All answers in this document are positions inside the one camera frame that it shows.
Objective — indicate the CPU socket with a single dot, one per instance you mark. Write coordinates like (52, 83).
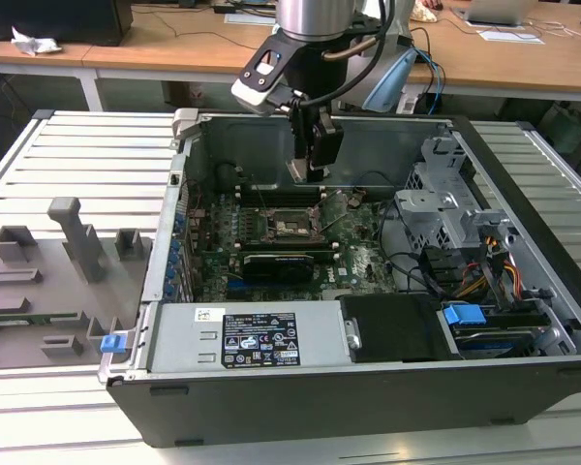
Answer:
(290, 227)

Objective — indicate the black and grey PC case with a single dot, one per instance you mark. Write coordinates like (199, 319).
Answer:
(319, 407)

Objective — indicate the grey parts rack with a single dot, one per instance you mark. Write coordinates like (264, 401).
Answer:
(53, 290)

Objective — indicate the black computer box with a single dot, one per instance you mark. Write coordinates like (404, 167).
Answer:
(53, 19)

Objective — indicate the white paper sheet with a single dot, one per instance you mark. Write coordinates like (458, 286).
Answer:
(249, 19)
(510, 37)

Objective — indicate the blue expansion slot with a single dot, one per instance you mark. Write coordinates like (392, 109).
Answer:
(235, 287)

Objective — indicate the black power adapter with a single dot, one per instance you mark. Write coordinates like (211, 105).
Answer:
(225, 9)

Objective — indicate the blue disk carrier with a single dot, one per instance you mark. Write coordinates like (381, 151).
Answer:
(462, 319)

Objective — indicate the green RAM stick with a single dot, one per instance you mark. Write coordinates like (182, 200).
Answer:
(29, 317)

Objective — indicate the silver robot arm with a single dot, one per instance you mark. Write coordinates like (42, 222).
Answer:
(314, 17)

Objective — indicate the white code sticker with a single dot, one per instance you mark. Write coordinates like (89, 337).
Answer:
(203, 315)

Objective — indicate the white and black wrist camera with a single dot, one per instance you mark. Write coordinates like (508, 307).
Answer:
(259, 72)

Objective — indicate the green motherboard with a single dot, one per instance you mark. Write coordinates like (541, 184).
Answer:
(358, 261)

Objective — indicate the pale blue teach pendant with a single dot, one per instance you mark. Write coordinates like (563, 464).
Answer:
(389, 80)

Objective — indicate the silver metal drive cage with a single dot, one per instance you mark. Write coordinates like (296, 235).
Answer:
(436, 208)

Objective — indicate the black plastic shroud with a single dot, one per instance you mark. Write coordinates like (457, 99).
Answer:
(392, 329)

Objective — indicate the black graphics card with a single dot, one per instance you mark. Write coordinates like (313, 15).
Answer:
(278, 269)

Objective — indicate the grey case corner latch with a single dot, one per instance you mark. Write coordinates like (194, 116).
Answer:
(184, 123)

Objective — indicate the small CPU plate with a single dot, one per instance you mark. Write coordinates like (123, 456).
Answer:
(297, 173)

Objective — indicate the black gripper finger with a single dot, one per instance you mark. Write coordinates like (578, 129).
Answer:
(328, 145)
(302, 131)

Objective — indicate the blue case latch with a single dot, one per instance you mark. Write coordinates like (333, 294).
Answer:
(112, 344)

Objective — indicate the wooden desk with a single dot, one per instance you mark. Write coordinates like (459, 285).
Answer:
(174, 53)

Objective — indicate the round coin cell battery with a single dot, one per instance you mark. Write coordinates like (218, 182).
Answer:
(358, 197)

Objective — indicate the crumpled white paper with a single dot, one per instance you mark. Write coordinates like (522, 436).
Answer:
(34, 42)

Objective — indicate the black label sticker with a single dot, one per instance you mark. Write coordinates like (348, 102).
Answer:
(259, 339)

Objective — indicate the grey power supply unit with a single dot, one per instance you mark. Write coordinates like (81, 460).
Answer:
(184, 339)

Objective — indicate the silver laptop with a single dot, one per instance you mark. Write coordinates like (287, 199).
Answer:
(498, 10)

